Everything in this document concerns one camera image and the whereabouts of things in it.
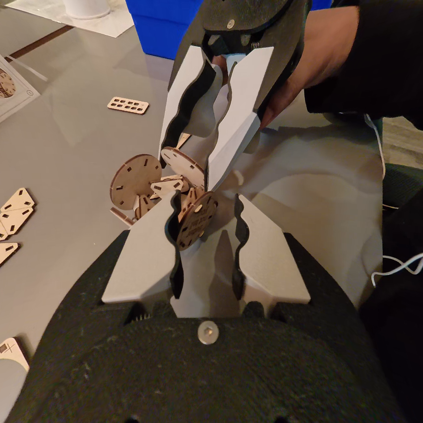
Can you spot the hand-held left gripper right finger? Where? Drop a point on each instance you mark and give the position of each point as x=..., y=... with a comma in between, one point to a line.
x=274, y=264

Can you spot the white paper sheet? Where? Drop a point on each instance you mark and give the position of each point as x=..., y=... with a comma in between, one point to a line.
x=112, y=26

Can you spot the wooden piece with square mark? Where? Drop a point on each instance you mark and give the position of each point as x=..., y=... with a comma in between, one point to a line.
x=13, y=352

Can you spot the white cup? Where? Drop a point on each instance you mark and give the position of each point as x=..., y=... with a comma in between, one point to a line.
x=86, y=8

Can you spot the rectangular wooden piece with slots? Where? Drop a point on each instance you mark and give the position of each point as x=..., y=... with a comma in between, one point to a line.
x=128, y=105

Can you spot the person's dark clothed lap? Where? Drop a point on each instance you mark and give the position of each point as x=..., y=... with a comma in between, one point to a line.
x=396, y=330

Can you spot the triangular wooden piece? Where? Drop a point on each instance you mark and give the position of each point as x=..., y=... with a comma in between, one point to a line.
x=16, y=221
x=18, y=200
x=8, y=252
x=2, y=231

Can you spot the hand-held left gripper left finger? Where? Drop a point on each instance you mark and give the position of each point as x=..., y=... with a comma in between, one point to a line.
x=142, y=264

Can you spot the person's right forearm black sleeve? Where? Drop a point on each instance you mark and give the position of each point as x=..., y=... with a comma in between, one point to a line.
x=386, y=59

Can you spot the blue box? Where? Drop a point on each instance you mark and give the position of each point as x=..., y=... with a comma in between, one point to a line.
x=155, y=26

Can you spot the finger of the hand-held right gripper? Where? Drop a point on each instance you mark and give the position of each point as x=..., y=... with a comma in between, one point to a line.
x=244, y=109
x=185, y=99

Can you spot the clear plastic strip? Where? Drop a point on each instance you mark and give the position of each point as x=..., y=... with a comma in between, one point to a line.
x=28, y=69

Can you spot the person's right hand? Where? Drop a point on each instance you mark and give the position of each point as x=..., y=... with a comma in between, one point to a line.
x=324, y=56

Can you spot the wooden model with round discs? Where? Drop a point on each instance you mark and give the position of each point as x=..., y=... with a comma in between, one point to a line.
x=138, y=178

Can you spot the instruction sheet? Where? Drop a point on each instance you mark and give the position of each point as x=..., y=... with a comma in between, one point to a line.
x=13, y=95

